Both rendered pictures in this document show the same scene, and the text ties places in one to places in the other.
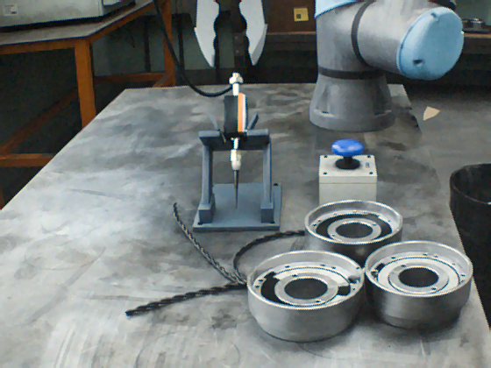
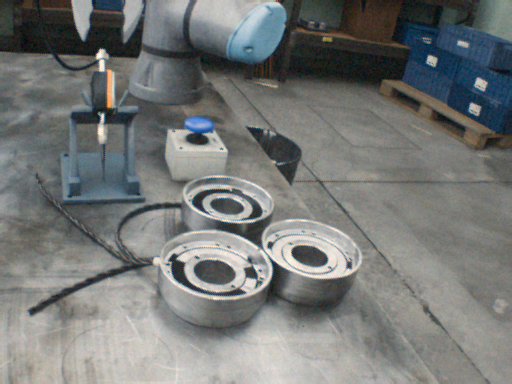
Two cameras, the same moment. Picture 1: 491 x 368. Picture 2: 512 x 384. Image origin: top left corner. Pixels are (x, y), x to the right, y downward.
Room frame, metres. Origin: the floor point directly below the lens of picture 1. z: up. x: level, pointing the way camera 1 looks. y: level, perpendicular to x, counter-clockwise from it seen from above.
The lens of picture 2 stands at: (0.19, 0.13, 1.12)
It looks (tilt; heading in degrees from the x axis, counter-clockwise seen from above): 26 degrees down; 329
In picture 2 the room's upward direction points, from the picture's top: 11 degrees clockwise
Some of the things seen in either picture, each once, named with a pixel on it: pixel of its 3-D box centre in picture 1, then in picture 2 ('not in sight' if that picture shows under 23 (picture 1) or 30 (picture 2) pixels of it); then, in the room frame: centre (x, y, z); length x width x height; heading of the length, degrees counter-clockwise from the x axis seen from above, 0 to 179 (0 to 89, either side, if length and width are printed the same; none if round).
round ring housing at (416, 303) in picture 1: (417, 284); (307, 262); (0.52, -0.15, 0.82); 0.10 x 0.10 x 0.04
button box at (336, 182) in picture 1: (347, 179); (194, 151); (0.78, -0.12, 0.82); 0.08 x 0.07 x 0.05; 172
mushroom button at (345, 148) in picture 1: (347, 161); (197, 136); (0.78, -0.12, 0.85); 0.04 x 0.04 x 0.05
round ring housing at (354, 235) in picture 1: (353, 237); (226, 212); (0.63, -0.11, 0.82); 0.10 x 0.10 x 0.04
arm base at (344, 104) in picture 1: (352, 91); (168, 68); (1.11, -0.18, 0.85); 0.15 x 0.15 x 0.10
